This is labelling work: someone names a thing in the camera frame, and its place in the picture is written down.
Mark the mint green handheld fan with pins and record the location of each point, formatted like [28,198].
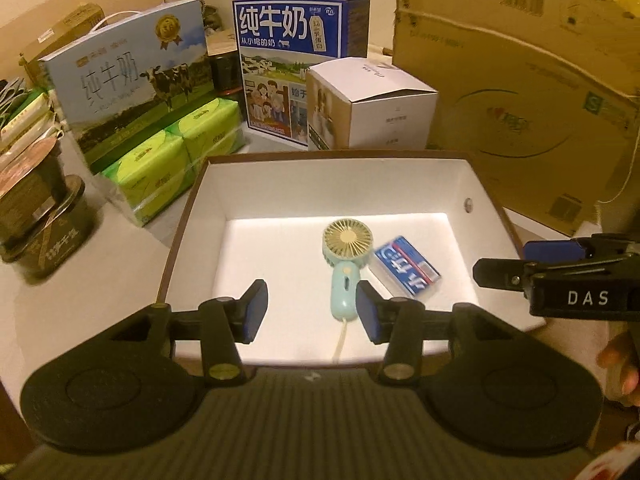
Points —
[345,247]

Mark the small blue striped pack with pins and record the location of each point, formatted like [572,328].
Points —
[407,267]

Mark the green tissue pack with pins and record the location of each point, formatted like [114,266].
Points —
[145,180]
[210,127]

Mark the small brown cardboard box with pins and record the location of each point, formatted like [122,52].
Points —
[62,32]

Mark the light blue cow milk carton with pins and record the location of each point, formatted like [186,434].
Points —
[125,75]

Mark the dark glass jar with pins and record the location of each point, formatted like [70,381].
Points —
[223,67]

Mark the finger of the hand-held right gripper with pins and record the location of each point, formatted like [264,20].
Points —
[552,250]
[500,274]

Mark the stack of pale packets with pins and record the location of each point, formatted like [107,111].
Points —
[22,115]

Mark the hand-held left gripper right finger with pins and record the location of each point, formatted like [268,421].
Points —
[368,312]

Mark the large cardboard box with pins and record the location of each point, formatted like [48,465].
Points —
[510,85]

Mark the person's right hand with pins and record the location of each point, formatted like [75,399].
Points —
[627,360]

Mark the white cube box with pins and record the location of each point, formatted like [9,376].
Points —
[380,105]

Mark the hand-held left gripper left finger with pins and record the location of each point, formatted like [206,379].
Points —
[252,311]

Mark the brown storage box white inside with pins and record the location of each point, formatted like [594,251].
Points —
[280,195]

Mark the dark blue milk carton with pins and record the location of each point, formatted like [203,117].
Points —
[280,60]

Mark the person's printed clothing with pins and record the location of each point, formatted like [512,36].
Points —
[617,462]

